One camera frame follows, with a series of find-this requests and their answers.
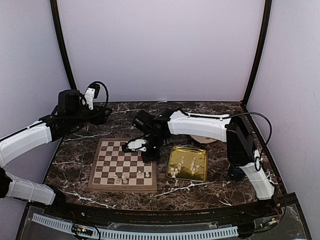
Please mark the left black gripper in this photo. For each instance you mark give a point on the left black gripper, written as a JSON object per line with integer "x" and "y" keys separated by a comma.
{"x": 99, "y": 118}

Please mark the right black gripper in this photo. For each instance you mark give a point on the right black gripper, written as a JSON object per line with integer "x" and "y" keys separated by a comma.
{"x": 155, "y": 156}

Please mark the gold metal tray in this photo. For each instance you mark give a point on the gold metal tray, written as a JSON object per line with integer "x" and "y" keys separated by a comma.
{"x": 185, "y": 174}

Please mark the wooden chess board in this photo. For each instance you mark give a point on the wooden chess board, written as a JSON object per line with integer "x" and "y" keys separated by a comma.
{"x": 110, "y": 160}

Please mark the white chess king piece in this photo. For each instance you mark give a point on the white chess king piece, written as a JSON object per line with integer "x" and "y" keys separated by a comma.
{"x": 124, "y": 179}

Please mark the white chess queen piece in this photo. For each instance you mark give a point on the white chess queen piece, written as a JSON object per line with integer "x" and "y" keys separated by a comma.
{"x": 116, "y": 180}

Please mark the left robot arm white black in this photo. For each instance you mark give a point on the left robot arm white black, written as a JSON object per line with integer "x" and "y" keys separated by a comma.
{"x": 73, "y": 111}

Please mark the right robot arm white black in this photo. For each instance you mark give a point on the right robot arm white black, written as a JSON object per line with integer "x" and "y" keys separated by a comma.
{"x": 233, "y": 130}

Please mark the white chess piece cluster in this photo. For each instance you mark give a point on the white chess piece cluster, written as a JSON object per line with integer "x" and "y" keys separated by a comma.
{"x": 187, "y": 162}

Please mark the beige floral ceramic plate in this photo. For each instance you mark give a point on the beige floral ceramic plate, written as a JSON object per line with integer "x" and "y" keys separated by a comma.
{"x": 203, "y": 140}

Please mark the dark blue mug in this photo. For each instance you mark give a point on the dark blue mug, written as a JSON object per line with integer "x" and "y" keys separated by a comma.
{"x": 235, "y": 173}

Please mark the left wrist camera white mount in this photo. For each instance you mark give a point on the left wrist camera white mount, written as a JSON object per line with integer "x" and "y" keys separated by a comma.
{"x": 92, "y": 93}

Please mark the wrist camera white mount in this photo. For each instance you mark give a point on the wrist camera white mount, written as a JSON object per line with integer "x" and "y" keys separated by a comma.
{"x": 92, "y": 93}
{"x": 134, "y": 146}

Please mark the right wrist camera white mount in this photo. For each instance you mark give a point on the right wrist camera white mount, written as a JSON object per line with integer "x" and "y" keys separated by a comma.
{"x": 134, "y": 146}

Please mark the white cable duct strip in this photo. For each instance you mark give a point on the white cable duct strip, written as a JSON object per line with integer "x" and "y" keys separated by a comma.
{"x": 85, "y": 232}

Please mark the left black frame post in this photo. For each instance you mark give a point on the left black frame post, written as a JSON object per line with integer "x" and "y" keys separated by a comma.
{"x": 61, "y": 43}

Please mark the black frame post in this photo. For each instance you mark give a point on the black frame post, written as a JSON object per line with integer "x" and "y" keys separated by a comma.
{"x": 258, "y": 53}
{"x": 61, "y": 43}

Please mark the right black frame post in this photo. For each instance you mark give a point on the right black frame post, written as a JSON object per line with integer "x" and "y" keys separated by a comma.
{"x": 258, "y": 53}

